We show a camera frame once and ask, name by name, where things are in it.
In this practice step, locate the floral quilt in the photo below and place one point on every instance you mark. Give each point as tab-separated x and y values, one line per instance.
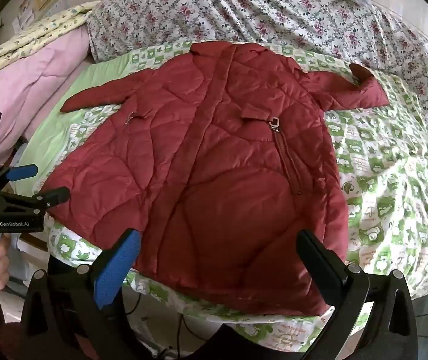
274	15

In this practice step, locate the red quilted jacket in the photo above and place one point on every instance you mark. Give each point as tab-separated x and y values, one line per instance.
199	176

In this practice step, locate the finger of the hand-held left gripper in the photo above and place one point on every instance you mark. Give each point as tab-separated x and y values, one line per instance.
54	195
20	174

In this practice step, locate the yellow floral blanket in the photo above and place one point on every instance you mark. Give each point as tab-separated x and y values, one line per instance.
41	30

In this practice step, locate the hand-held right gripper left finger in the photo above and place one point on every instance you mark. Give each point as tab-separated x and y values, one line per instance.
120	264

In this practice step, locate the pink quilt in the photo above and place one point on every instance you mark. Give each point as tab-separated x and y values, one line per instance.
30	78

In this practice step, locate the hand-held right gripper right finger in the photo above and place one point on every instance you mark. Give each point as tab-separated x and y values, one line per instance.
321	264

